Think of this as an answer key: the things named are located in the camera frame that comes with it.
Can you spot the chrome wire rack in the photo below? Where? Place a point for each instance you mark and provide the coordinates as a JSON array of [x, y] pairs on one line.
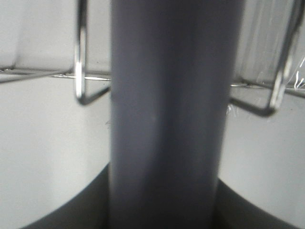
[[78, 71]]

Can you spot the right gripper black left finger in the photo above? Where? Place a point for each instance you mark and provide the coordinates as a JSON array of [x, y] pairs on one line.
[[87, 210]]

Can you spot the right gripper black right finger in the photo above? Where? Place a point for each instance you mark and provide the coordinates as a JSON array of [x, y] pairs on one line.
[[232, 211]]

